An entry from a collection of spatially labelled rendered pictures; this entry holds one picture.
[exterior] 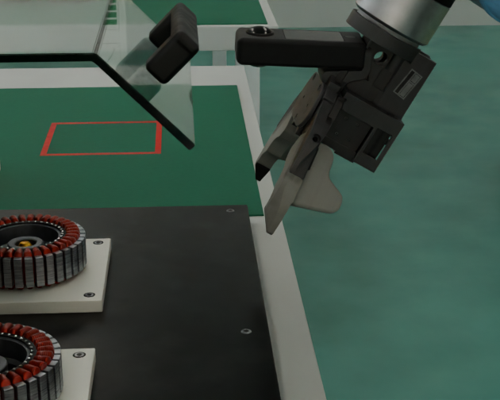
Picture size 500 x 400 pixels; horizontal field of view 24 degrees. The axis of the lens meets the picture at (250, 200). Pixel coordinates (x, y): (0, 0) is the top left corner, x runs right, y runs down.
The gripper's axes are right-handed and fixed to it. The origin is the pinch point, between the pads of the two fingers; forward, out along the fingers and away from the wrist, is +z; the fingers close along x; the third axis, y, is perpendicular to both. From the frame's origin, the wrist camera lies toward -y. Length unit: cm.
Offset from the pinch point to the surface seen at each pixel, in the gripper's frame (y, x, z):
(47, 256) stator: -14.9, -5.1, 12.0
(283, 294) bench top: 7.2, 0.2, 6.8
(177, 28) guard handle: -16.9, -27.3, -15.6
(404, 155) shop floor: 103, 279, 38
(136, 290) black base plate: -6.0, -3.1, 11.9
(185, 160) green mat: -0.8, 42.5, 11.3
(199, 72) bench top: 2, 93, 10
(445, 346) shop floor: 88, 134, 47
